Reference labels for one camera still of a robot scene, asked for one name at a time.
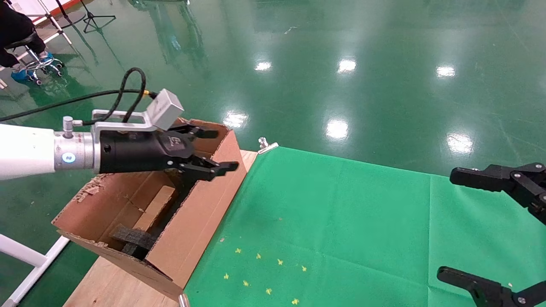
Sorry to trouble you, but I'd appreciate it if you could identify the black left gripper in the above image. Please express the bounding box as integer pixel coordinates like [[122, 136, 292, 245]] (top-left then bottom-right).
[[99, 124, 240, 182]]

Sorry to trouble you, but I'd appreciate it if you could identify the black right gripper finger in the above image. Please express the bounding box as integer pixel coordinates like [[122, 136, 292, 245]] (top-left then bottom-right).
[[449, 162, 546, 225], [436, 266, 546, 307]]

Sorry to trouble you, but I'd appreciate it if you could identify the large open cardboard carton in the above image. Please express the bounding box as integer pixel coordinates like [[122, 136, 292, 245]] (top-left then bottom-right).
[[51, 119, 249, 301]]

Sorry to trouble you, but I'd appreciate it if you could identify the green table cloth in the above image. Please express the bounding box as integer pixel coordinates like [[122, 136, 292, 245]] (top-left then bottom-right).
[[183, 146, 546, 307]]

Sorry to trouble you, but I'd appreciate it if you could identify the black tripod stand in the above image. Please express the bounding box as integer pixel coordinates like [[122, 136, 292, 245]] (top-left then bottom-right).
[[81, 0, 116, 34]]

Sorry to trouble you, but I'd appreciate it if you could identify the chrome wheeled stool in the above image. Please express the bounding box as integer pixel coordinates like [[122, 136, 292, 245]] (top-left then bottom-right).
[[4, 32, 65, 86]]

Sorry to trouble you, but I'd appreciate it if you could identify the black round base stand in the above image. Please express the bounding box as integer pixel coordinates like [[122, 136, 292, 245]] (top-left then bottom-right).
[[55, 0, 87, 29]]

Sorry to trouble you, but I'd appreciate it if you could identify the seated person in black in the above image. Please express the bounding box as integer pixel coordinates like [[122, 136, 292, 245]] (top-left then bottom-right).
[[0, 0, 54, 84]]

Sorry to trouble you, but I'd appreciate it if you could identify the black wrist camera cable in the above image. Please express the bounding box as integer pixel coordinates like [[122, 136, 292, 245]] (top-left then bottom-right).
[[0, 67, 148, 125]]

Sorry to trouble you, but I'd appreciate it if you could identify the white metal frame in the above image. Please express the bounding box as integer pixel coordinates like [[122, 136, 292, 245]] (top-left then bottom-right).
[[0, 234, 70, 307]]

